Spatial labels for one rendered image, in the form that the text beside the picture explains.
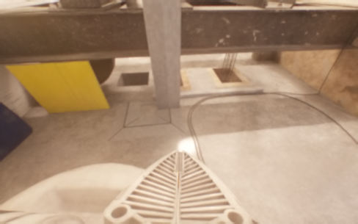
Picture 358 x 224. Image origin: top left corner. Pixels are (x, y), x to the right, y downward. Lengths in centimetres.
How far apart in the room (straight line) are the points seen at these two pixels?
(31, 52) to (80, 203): 103
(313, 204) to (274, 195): 17
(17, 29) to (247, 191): 155
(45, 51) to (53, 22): 21
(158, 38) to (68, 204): 80
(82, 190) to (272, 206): 79
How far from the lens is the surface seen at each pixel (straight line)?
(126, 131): 102
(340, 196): 112
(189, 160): 16
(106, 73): 148
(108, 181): 47
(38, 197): 54
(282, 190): 95
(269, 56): 232
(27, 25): 125
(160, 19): 84
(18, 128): 135
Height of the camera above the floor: 76
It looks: 43 degrees down
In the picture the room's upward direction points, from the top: straight up
